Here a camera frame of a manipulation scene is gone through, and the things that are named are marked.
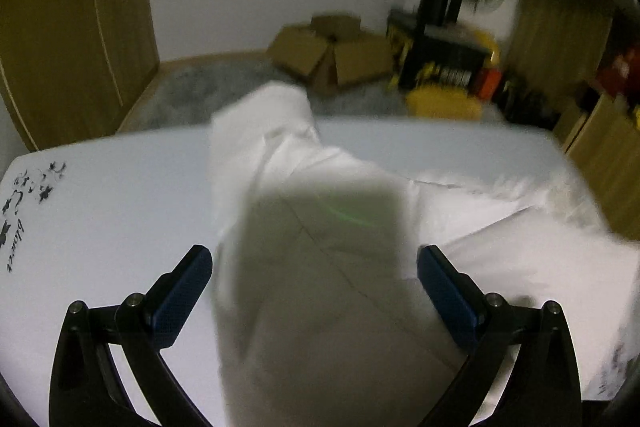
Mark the low wooden shelf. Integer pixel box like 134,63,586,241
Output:
561,91,640,239

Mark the orange box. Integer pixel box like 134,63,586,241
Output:
471,66,504,101

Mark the wooden wardrobe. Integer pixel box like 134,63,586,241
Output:
0,0,162,154

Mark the red bag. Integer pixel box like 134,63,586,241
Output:
596,46,640,96

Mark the open cardboard box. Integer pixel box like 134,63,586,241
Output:
266,24,337,96
309,13,397,88

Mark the black box with yellow print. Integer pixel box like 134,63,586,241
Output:
386,9,494,91

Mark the white puffer jacket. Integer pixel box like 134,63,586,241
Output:
207,82,640,427

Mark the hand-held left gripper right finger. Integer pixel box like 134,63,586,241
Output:
416,245,583,427

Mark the bed with pale blue sheet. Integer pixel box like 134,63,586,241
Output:
0,114,640,427

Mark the wooden cabinet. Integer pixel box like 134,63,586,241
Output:
509,0,617,120

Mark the dark clutter heap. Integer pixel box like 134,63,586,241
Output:
499,76,567,130

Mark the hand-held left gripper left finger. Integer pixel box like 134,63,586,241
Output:
47,245,215,427

